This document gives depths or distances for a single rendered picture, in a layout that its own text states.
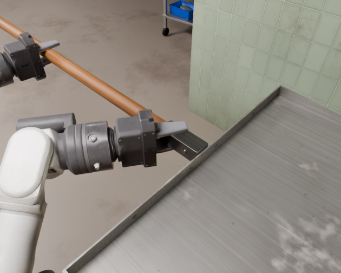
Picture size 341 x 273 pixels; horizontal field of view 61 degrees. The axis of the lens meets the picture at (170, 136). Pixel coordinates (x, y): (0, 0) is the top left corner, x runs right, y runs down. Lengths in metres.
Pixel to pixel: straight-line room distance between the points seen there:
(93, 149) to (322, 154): 0.40
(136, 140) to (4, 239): 0.24
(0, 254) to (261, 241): 0.37
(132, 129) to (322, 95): 1.44
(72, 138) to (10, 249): 0.18
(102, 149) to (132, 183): 1.51
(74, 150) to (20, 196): 0.10
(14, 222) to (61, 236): 1.38
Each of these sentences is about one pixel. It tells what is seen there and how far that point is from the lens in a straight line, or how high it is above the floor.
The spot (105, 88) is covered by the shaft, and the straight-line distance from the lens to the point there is 0.64.
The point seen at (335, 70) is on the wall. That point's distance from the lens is 1.73.
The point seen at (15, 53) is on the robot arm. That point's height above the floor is 1.25.
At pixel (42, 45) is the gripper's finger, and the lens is 0.83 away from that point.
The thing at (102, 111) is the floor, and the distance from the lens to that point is 2.57.
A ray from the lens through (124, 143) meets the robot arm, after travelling 0.49.
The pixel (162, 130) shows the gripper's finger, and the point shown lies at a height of 1.24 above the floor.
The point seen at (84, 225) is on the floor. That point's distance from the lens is 1.88.
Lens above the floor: 1.59
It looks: 44 degrees down
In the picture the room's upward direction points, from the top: straight up
